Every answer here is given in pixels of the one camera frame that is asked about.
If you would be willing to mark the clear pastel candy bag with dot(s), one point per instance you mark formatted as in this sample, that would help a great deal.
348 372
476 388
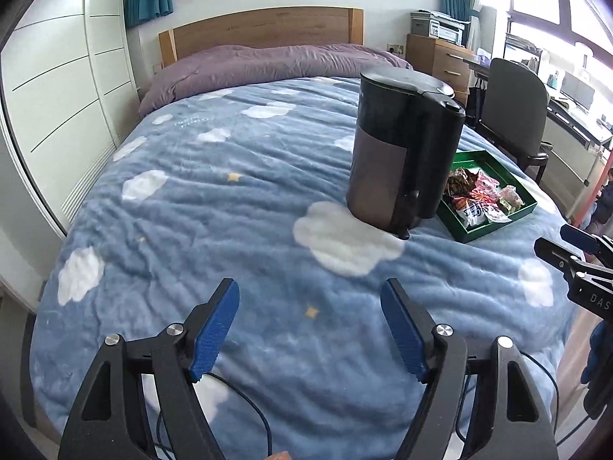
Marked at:
509 200

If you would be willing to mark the red spicy strip packet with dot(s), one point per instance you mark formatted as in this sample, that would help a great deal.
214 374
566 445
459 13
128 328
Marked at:
487 188

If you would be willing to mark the wall power socket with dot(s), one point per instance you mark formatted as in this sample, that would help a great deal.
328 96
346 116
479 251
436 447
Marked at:
396 49

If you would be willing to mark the white wardrobe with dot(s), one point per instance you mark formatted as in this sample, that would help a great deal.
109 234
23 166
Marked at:
70 96

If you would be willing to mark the wooden drawer cabinet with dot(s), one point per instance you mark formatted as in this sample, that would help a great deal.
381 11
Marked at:
442 60

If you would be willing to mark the wooden headboard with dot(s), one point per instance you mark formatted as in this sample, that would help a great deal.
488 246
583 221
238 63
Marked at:
265 28

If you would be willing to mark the computer monitor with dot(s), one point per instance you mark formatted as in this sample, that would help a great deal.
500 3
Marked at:
577 90

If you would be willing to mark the grey printer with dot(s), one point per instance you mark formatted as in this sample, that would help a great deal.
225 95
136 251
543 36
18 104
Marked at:
433 24

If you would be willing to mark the blue white snack bag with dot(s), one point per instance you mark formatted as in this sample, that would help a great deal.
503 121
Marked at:
470 213

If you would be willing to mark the purple duvet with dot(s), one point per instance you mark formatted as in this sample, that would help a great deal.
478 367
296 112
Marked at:
232 65

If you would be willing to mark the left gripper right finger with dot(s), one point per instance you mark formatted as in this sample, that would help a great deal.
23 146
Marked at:
508 419

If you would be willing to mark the black office chair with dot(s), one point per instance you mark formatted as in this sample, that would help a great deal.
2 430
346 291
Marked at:
513 115

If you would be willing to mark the blue cloud-pattern blanket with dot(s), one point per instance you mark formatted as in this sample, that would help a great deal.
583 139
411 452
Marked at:
250 183

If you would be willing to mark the brown oat snack bag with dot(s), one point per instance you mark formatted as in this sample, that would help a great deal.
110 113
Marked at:
461 182

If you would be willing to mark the black and bronze kettle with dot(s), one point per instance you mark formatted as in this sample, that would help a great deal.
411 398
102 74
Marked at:
407 131

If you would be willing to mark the blue gloved right hand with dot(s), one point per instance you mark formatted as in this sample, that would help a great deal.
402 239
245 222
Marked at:
597 375

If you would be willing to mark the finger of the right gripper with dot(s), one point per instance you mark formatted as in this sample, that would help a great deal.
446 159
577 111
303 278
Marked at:
600 247
561 259

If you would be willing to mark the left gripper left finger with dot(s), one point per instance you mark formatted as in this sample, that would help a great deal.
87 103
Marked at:
108 419

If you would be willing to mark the white desk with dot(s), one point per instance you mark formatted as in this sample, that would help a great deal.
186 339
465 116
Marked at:
571 157

